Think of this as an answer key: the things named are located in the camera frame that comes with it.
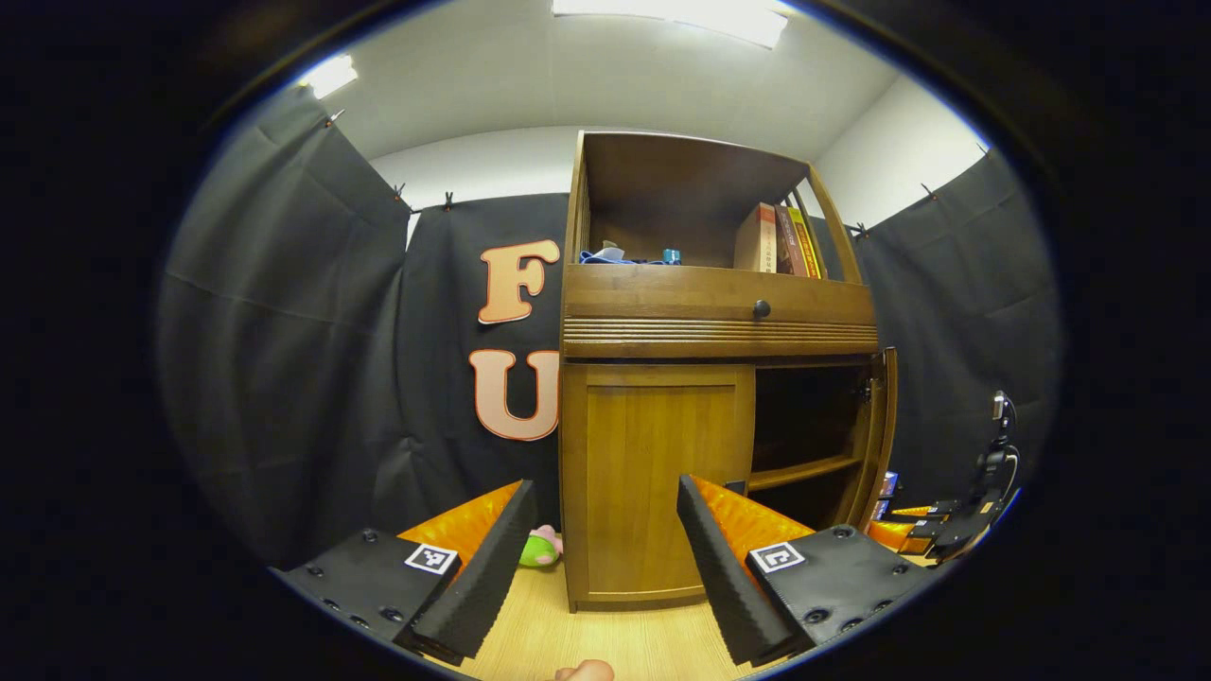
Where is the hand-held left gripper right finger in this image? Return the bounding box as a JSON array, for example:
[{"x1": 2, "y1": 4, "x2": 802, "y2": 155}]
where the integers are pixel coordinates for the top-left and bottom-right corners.
[{"x1": 676, "y1": 473, "x2": 938, "y2": 668}]

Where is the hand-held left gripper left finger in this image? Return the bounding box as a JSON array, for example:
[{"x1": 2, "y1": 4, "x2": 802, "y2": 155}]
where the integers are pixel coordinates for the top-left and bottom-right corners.
[{"x1": 270, "y1": 480, "x2": 538, "y2": 668}]

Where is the wooden cabinet door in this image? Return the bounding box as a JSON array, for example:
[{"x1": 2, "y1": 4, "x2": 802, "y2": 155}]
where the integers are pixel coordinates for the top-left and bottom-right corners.
[
  {"x1": 856, "y1": 347, "x2": 900, "y2": 531},
  {"x1": 560, "y1": 364, "x2": 756, "y2": 611}
]

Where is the wooden double-door shoe cabinet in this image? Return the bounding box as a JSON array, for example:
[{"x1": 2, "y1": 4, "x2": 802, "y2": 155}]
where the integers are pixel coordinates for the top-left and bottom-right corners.
[{"x1": 558, "y1": 131, "x2": 900, "y2": 614}]

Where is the wooden inner cabinet shelf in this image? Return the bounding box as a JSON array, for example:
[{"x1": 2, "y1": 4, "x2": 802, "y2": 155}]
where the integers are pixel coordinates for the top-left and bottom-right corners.
[{"x1": 747, "y1": 454, "x2": 864, "y2": 493}]

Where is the wooden cabinet drawer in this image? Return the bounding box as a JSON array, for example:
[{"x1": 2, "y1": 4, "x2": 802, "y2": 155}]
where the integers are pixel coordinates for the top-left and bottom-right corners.
[{"x1": 561, "y1": 263, "x2": 881, "y2": 360}]

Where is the green plush toy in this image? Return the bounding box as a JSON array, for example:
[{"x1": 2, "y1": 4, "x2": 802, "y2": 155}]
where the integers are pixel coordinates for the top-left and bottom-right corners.
[{"x1": 518, "y1": 525, "x2": 563, "y2": 568}]

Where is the yellow and red book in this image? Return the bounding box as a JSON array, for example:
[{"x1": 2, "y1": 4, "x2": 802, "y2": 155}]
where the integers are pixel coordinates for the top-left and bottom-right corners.
[{"x1": 787, "y1": 206, "x2": 826, "y2": 280}]

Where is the dark red book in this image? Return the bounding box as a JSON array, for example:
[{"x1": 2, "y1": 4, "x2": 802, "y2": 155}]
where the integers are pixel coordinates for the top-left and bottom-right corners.
[{"x1": 774, "y1": 205, "x2": 807, "y2": 277}]

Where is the beige and red book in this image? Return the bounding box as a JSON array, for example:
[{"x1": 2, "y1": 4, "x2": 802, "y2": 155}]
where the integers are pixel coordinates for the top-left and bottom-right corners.
[{"x1": 733, "y1": 201, "x2": 779, "y2": 273}]

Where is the blue toy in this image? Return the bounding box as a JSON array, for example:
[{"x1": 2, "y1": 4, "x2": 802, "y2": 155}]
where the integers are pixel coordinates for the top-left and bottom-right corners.
[{"x1": 579, "y1": 244, "x2": 654, "y2": 266}]

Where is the small ceiling light panel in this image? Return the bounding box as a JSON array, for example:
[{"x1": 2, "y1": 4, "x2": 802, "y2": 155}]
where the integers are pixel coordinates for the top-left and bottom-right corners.
[{"x1": 301, "y1": 54, "x2": 360, "y2": 100}]

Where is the large ceiling light panel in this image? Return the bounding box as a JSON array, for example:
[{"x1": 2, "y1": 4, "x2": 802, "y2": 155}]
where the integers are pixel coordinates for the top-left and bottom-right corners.
[{"x1": 552, "y1": 0, "x2": 789, "y2": 50}]

